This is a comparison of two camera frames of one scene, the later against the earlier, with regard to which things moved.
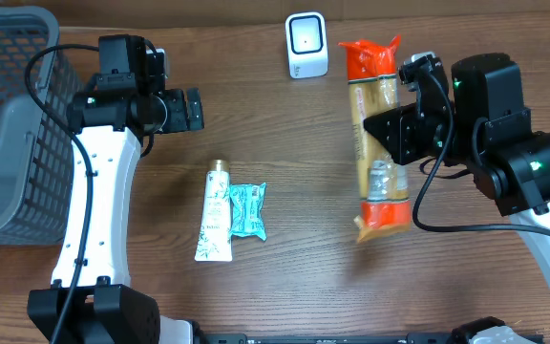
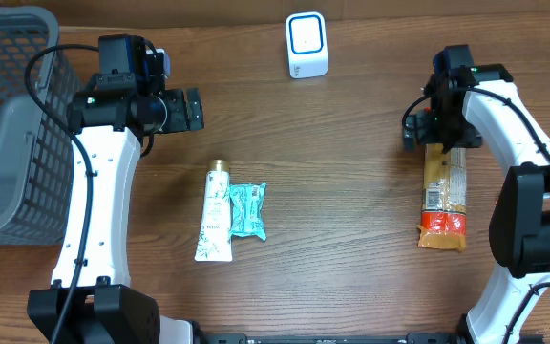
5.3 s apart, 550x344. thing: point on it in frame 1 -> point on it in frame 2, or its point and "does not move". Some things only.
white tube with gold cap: x=215 y=240 does not move
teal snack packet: x=246 y=201 does not move
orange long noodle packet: x=372 y=73 -> x=444 y=207
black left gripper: x=179 y=111 does not move
